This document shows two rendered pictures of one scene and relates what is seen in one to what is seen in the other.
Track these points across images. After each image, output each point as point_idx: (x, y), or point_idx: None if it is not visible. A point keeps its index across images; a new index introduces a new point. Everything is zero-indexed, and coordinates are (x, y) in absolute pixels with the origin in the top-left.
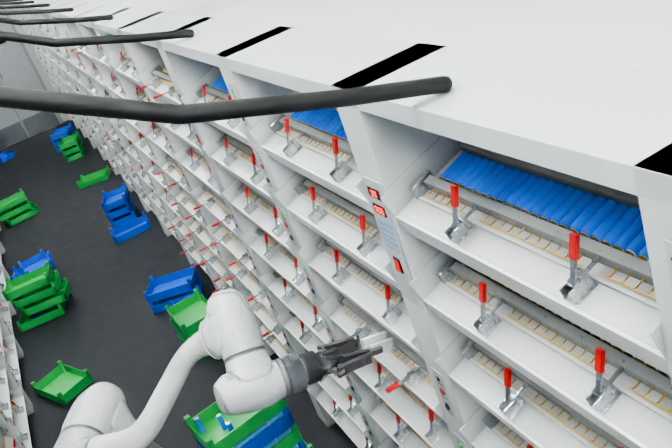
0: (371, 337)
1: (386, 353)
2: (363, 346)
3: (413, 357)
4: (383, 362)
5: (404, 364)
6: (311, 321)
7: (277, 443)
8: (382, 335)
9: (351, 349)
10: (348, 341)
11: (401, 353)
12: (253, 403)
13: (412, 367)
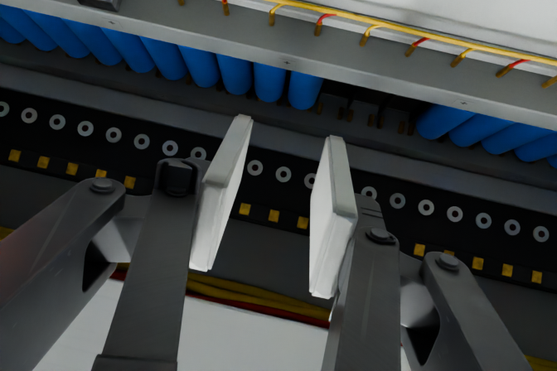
0: (310, 243)
1: (462, 8)
2: (323, 238)
3: (179, 36)
4: None
5: None
6: None
7: None
8: (313, 195)
9: (338, 312)
10: (414, 354)
11: (326, 21)
12: None
13: None
